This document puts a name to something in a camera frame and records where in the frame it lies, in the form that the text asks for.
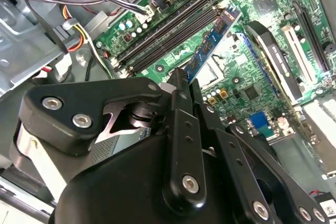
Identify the RAM stick with black chips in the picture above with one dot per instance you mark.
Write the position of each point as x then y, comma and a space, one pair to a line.
210, 43

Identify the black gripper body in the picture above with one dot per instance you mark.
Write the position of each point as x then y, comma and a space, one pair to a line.
118, 187

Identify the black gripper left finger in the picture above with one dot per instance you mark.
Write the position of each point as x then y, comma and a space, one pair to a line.
118, 90

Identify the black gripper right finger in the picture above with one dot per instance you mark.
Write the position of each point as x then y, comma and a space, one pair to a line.
231, 150

